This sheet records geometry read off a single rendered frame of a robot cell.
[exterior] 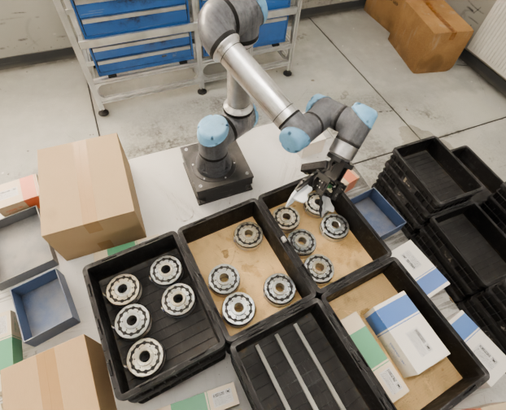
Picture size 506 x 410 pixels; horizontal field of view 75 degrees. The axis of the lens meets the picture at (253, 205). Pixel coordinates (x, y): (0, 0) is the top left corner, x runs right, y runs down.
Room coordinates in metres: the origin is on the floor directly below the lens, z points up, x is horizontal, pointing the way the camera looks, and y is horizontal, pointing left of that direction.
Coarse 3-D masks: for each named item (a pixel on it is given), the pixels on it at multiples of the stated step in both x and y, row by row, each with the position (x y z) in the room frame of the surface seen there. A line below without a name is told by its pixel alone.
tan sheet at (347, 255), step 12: (300, 204) 0.72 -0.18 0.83; (300, 216) 0.67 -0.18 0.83; (300, 228) 0.62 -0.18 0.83; (312, 228) 0.62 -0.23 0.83; (336, 228) 0.63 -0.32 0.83; (324, 240) 0.58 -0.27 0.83; (348, 240) 0.59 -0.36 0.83; (324, 252) 0.53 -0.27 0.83; (336, 252) 0.53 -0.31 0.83; (348, 252) 0.54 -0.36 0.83; (360, 252) 0.54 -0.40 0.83; (336, 264) 0.48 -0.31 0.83; (348, 264) 0.49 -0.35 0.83; (360, 264) 0.49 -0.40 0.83; (336, 276) 0.44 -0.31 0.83
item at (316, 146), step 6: (318, 138) 1.13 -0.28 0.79; (324, 138) 1.13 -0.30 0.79; (312, 144) 1.10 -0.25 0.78; (318, 144) 1.12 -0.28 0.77; (324, 144) 1.14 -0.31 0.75; (306, 150) 1.09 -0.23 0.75; (312, 150) 1.11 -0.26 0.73; (318, 150) 1.12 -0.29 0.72; (300, 156) 1.08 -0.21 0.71; (306, 156) 1.09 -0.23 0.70
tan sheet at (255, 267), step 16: (208, 240) 0.53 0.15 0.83; (224, 240) 0.54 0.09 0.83; (208, 256) 0.47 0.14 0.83; (224, 256) 0.48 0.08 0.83; (240, 256) 0.48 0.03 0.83; (256, 256) 0.49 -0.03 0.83; (272, 256) 0.49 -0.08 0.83; (208, 272) 0.41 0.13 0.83; (240, 272) 0.42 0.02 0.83; (256, 272) 0.43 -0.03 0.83; (272, 272) 0.44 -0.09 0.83; (208, 288) 0.36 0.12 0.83; (240, 288) 0.37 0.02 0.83; (256, 288) 0.37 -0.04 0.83; (256, 304) 0.32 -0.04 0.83; (288, 304) 0.33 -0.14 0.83; (224, 320) 0.26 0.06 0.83; (256, 320) 0.27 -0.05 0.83
